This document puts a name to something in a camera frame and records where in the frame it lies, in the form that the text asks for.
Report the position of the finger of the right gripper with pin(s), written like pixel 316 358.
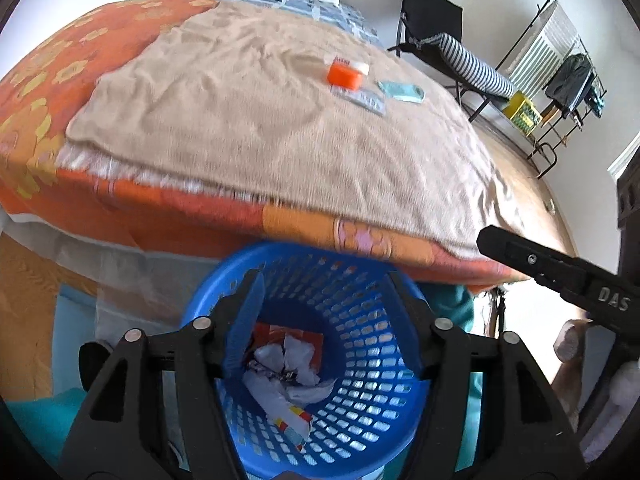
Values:
pixel 546 266

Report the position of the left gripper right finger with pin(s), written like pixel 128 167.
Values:
pixel 411 319

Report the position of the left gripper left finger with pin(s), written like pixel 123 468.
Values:
pixel 238 314

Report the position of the white tissue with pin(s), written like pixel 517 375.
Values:
pixel 280 374

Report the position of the long white colourful wrapper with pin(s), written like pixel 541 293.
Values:
pixel 294 422

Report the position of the right hand white glove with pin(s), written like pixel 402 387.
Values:
pixel 598 387

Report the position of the blue plastic basket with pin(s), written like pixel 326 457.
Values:
pixel 374 408

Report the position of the black clothes rack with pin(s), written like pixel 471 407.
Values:
pixel 554 131

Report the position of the yellow crate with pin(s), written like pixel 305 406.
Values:
pixel 522 113

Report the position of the dark hanging jacket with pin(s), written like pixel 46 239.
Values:
pixel 568 86

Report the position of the teal trousers leg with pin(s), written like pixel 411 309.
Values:
pixel 154 412

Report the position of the striped cushion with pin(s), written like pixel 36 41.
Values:
pixel 473 71

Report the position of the beige blanket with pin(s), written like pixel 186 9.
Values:
pixel 236 99

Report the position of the light blue flat packet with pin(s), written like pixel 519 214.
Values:
pixel 409 93

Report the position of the orange floral bedsheet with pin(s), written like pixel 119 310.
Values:
pixel 84 194

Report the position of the white radiator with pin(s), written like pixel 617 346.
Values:
pixel 542 51

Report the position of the orange plastic cap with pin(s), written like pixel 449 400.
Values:
pixel 344 76

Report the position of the black folding chair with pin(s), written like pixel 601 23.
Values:
pixel 431 30

